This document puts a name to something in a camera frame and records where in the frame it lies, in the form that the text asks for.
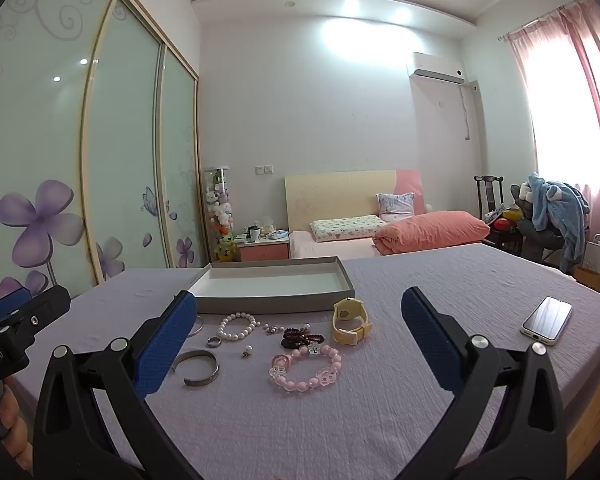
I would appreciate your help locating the red and yellow toys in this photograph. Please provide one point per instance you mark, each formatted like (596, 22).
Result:
(502, 222)

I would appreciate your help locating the small square printed pillow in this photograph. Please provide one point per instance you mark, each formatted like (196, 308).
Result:
(395, 205)

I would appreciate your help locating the pink and white nightstand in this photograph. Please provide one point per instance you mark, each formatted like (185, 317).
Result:
(262, 251)

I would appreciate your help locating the cream and pink headboard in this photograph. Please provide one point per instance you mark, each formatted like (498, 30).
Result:
(330, 195)

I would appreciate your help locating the dark office chair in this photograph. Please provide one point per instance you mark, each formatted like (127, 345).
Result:
(535, 237)

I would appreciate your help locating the pink curtain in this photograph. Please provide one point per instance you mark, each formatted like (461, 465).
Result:
(525, 70)

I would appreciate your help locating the green plush toy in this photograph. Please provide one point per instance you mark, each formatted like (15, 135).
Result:
(225, 249)

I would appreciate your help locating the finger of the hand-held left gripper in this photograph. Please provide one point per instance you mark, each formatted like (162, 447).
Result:
(7, 302)
(47, 306)

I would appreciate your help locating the long printed pillow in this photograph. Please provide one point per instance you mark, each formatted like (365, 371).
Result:
(347, 227)

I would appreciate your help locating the white air conditioner pipe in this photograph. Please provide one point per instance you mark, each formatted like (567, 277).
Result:
(467, 110)

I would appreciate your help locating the bed with pink sheet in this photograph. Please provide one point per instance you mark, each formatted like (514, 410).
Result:
(330, 249)

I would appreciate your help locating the clear tube of plush toys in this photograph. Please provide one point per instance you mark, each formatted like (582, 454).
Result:
(219, 205)

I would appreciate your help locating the wide silver cuff bangle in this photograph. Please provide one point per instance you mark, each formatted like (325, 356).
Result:
(207, 377)

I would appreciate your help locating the folded pink quilt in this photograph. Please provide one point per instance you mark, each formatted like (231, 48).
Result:
(430, 232)

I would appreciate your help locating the silver charm earring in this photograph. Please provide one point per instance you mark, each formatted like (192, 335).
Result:
(271, 330)

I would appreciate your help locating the cream wrist watch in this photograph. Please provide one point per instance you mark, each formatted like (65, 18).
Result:
(347, 310)

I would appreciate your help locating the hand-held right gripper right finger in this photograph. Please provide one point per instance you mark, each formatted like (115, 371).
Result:
(430, 345)

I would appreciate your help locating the black wooden chair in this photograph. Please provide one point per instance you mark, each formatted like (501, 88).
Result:
(486, 192)

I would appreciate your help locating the wall switch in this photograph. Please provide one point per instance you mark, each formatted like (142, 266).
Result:
(264, 170)

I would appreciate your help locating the pearl earring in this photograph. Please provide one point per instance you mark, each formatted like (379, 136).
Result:
(247, 350)

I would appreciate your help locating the white air conditioner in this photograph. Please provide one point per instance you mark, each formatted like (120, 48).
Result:
(436, 67)

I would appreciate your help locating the cardboard box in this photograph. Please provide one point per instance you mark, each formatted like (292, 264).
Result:
(589, 277)

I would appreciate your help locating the floral sliding door wardrobe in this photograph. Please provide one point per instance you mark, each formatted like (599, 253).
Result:
(120, 135)

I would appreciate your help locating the grey jewelry tray box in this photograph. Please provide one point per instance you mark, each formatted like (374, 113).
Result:
(270, 282)

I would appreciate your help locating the blue fleece garment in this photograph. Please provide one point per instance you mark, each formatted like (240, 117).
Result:
(555, 205)

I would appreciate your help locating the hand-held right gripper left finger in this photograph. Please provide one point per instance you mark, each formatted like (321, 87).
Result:
(170, 340)

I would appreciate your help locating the thin silver bangle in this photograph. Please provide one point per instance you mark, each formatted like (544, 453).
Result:
(200, 327)

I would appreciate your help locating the smartphone with white case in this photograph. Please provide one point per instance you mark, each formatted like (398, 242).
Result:
(547, 320)

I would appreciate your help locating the person's left hand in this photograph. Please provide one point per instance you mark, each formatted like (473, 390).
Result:
(10, 412)

